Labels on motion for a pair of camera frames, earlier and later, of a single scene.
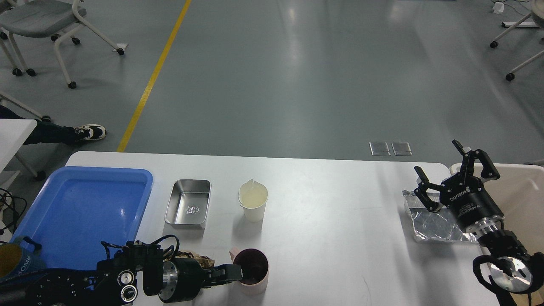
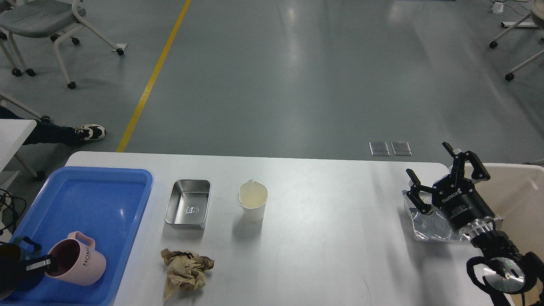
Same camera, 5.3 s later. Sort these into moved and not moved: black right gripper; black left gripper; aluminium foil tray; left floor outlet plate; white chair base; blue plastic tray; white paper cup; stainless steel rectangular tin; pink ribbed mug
Moved: black right gripper; pink ribbed mug; black left gripper
Not moved: white chair base; aluminium foil tray; stainless steel rectangular tin; white paper cup; blue plastic tray; left floor outlet plate
